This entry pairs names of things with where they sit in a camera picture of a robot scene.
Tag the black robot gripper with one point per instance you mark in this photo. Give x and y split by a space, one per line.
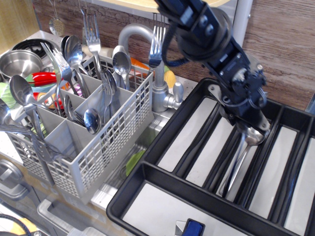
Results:
240 80

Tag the big steel spoon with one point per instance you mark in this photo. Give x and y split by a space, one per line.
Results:
237 159

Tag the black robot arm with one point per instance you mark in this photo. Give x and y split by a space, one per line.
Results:
203 34

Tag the steel spoon in tray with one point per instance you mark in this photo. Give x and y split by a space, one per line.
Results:
248 147

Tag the black cutlery tray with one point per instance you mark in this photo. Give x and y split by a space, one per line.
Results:
181 175

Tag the steel spoon back compartment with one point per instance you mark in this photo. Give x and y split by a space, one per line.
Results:
122 64

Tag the small spoon front compartment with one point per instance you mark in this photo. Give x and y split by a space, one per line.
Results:
92 121

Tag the grey plastic cutlery basket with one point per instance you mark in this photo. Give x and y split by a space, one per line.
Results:
90 159

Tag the large steel spoon upright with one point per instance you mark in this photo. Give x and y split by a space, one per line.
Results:
74 55

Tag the steel spoon left side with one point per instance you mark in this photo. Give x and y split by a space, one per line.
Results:
22 92

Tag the silver faucet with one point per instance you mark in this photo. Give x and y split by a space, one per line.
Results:
161 98

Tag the yellow toy corn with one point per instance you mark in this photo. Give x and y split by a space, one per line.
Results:
169 77

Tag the green sponge in sink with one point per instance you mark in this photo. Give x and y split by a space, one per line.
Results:
133 161

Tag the steel fork by faucet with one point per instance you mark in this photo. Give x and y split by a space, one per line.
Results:
159 31

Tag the light wooden shelf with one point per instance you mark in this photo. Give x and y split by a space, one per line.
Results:
151 5

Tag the tall steel fork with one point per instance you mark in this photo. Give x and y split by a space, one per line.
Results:
93 41

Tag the steel fork middle left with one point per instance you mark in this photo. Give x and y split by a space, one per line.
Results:
61 68

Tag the fork lying front left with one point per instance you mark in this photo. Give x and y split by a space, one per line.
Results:
44 152

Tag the red toy pepper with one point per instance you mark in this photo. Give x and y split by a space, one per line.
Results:
41 79

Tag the hanging slotted ladle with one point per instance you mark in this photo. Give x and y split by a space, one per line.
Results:
56 26

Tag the black stove burner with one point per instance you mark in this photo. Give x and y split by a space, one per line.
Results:
34 45

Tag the steel pot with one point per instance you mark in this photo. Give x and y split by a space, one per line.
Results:
19 62

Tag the green toy cabbage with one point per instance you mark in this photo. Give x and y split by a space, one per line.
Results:
6 96

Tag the blue handled tool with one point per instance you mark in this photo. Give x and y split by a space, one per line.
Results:
189 228

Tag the grey metal post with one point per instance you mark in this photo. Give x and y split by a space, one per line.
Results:
241 18

